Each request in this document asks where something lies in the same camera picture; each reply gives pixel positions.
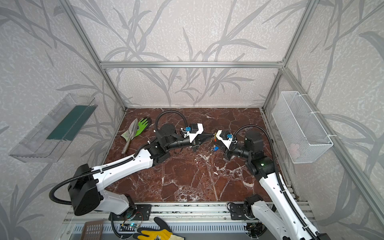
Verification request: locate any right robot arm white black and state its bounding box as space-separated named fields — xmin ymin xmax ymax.
xmin=215 ymin=124 xmax=330 ymax=240

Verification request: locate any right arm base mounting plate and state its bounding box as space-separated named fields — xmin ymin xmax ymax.
xmin=226 ymin=202 xmax=256 ymax=220

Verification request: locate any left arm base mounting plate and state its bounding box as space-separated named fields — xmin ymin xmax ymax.
xmin=121 ymin=204 xmax=152 ymax=221

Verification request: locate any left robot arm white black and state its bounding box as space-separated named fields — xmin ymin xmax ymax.
xmin=49 ymin=110 xmax=214 ymax=216

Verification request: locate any green black work glove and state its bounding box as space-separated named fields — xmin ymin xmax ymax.
xmin=135 ymin=117 xmax=152 ymax=137

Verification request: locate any metal garden trowel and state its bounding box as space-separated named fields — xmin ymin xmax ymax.
xmin=121 ymin=119 xmax=138 ymax=155

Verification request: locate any yellow black work glove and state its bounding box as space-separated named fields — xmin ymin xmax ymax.
xmin=133 ymin=217 xmax=185 ymax=240

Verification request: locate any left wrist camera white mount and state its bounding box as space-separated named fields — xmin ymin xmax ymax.
xmin=181 ymin=123 xmax=204 ymax=143

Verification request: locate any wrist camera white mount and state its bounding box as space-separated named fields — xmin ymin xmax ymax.
xmin=181 ymin=123 xmax=204 ymax=143
xmin=215 ymin=130 xmax=235 ymax=145

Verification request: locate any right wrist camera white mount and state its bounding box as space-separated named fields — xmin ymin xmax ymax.
xmin=215 ymin=130 xmax=235 ymax=145

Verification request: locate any aluminium front rail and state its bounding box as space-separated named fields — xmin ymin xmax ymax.
xmin=63 ymin=202 xmax=318 ymax=227

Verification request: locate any white wire mesh basket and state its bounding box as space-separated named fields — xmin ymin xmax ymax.
xmin=272 ymin=91 xmax=333 ymax=164

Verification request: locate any clear plastic wall bin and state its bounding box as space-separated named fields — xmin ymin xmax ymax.
xmin=9 ymin=94 xmax=98 ymax=163

